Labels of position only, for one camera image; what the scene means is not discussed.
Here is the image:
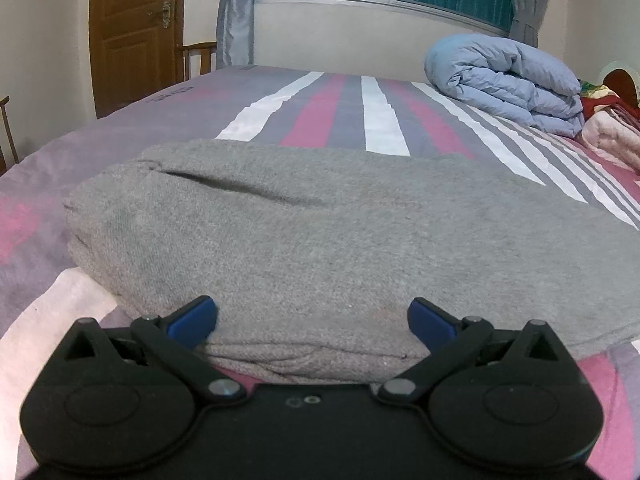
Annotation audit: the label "red folded clothes stack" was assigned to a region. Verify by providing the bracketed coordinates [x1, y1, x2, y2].
[579, 80, 639, 122]

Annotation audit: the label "striped pink purple bed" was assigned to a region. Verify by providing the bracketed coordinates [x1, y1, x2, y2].
[1, 66, 639, 479]

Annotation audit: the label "left grey curtain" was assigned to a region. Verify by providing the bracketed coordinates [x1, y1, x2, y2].
[216, 0, 254, 70]

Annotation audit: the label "folded pink blanket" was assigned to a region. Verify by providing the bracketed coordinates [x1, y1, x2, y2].
[577, 108, 640, 174]

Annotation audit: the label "wooden chair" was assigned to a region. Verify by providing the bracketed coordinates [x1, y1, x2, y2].
[176, 41, 217, 81]

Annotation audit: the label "folded light blue duvet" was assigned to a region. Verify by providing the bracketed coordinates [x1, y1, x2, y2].
[424, 34, 585, 138]

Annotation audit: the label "red wooden headboard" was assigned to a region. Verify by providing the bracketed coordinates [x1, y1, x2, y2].
[599, 61, 639, 107]

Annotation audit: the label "grey sweatpants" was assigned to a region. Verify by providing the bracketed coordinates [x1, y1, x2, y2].
[64, 140, 639, 382]

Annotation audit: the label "brown wooden door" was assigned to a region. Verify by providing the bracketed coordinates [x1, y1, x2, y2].
[89, 0, 183, 118]

